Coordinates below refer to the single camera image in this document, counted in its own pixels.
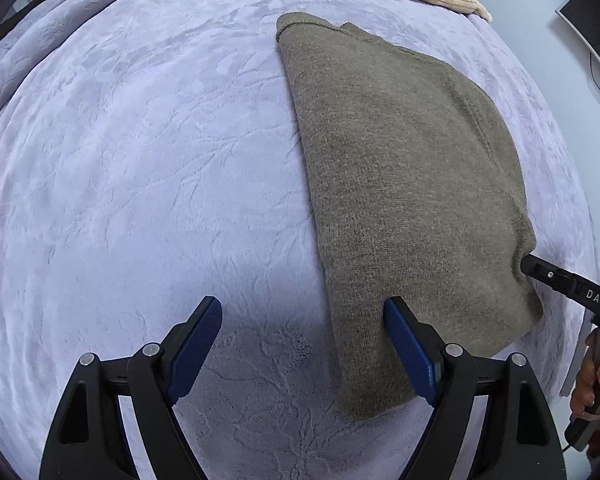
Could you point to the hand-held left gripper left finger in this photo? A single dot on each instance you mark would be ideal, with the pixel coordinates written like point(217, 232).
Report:
point(195, 350)

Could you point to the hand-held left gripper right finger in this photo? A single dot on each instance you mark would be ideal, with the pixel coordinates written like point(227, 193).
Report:
point(410, 350)

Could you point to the dark cloth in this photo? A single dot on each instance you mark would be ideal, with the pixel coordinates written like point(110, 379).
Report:
point(17, 17)

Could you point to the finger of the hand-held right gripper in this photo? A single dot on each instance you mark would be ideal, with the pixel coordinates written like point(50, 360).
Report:
point(550, 274)

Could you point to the lavender embossed blanket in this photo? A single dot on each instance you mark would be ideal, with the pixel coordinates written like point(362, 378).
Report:
point(130, 185)

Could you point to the person's right hand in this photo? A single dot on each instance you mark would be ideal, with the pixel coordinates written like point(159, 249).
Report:
point(587, 375)

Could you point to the olive knit sweater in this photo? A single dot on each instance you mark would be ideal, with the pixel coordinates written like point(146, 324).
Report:
point(405, 185)

